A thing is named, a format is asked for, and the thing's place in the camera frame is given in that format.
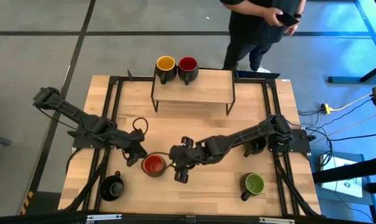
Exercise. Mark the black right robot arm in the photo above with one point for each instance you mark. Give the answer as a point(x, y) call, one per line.
point(237, 138)

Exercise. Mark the black overhead rig beam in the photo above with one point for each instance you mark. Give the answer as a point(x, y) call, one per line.
point(51, 219)

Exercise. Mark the black floor beam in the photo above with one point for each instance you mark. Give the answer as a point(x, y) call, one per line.
point(362, 169)

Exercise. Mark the silver metal bracket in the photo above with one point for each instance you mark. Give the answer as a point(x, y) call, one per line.
point(104, 217)
point(276, 220)

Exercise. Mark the small black metal tab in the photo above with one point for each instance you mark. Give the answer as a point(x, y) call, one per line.
point(130, 74)

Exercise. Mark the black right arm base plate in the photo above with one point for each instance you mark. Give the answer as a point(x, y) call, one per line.
point(303, 144)

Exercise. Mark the white box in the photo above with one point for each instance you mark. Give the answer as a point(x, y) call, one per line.
point(343, 186)

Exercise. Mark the yellow power plug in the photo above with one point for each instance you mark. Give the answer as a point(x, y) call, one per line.
point(327, 109)

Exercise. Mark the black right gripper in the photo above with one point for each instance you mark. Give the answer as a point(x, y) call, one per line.
point(191, 157)

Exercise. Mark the black mug yellow interior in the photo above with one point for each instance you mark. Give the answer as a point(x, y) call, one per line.
point(166, 63)

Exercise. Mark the black phone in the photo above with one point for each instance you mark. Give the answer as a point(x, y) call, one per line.
point(287, 19)

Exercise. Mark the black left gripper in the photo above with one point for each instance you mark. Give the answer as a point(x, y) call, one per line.
point(133, 146)

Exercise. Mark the person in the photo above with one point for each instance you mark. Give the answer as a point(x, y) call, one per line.
point(253, 18)

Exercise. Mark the black mug orange interior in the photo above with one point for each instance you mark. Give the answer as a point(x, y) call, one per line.
point(153, 165)

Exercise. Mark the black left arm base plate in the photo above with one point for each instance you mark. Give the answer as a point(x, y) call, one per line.
point(82, 143)

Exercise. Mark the black mug dark red interior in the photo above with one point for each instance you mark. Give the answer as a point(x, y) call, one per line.
point(188, 64)

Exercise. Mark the wooden shelf with black legs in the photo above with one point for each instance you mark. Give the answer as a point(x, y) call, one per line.
point(200, 90)

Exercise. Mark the black flat panel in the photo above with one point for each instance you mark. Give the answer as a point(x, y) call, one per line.
point(256, 74)

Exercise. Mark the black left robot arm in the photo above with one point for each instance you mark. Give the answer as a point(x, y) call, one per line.
point(66, 109)

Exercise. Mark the black mug green interior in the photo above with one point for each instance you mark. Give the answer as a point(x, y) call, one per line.
point(255, 183)

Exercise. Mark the black desk leg frame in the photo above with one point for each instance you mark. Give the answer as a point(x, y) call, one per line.
point(343, 80)

